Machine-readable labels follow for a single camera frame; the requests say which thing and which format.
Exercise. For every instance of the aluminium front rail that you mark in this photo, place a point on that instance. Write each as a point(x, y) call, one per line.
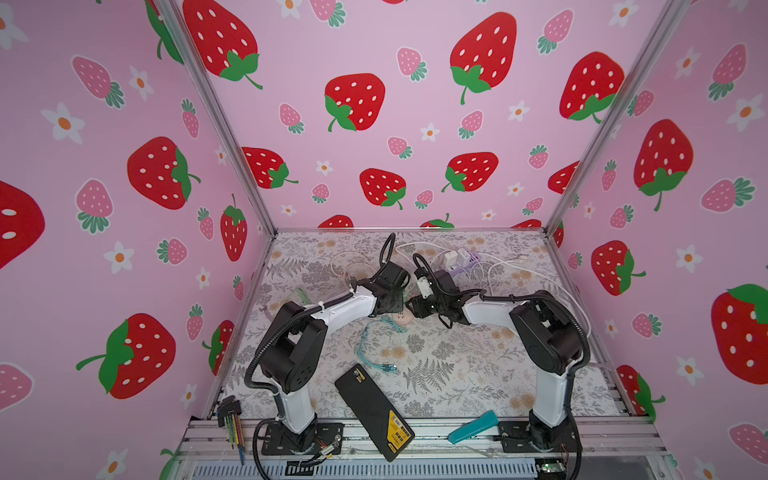
point(612, 448)

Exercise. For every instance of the round pink power socket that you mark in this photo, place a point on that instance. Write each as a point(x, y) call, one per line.
point(404, 320)

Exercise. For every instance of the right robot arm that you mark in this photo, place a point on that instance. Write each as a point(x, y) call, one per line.
point(553, 339)

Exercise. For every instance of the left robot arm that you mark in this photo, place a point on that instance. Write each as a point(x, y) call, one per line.
point(289, 352)

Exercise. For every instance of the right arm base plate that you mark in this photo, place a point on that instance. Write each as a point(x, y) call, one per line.
point(523, 437)

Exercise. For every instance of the black rectangular device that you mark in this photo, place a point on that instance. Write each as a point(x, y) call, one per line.
point(386, 427)

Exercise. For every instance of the purple power strip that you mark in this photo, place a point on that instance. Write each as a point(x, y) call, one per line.
point(475, 262)

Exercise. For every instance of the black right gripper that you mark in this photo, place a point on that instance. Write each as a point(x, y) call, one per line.
point(418, 309)

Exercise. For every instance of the teal plastic tool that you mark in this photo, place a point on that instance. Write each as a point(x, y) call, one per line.
point(482, 423)

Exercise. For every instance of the white charger plug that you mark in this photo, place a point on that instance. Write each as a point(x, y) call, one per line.
point(454, 259)

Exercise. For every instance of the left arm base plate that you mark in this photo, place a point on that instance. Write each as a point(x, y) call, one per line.
point(278, 440)

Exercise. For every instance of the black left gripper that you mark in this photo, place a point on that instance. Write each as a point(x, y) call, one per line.
point(399, 301)

